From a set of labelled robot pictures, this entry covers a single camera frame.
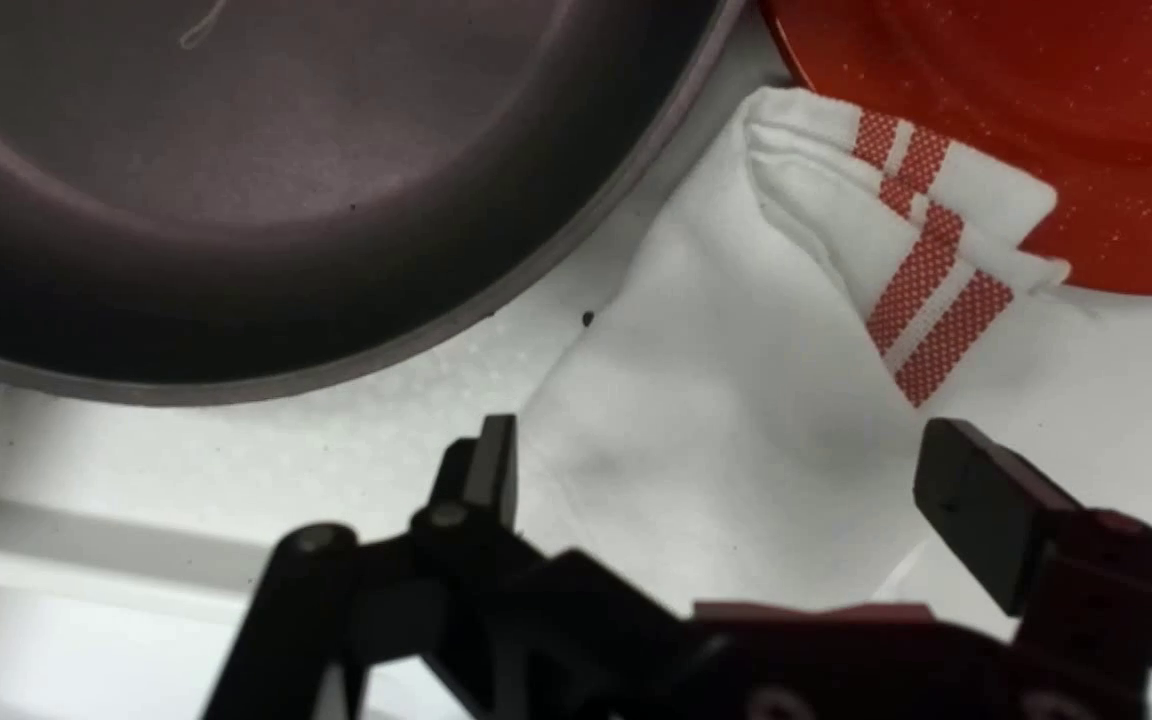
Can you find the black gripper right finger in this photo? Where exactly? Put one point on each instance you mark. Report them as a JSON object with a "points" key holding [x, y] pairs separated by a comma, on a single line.
{"points": [[1003, 513]]}

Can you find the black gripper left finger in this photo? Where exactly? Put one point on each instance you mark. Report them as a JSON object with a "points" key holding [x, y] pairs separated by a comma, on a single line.
{"points": [[491, 584]]}

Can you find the white cloth with red stripes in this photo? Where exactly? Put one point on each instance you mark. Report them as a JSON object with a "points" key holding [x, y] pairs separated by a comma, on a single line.
{"points": [[736, 402]]}

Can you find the red plate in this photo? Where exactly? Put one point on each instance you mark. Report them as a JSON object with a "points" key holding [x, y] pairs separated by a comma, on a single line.
{"points": [[1071, 104]]}

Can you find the dark frying pan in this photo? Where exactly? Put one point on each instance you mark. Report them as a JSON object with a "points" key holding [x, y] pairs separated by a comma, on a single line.
{"points": [[271, 172]]}

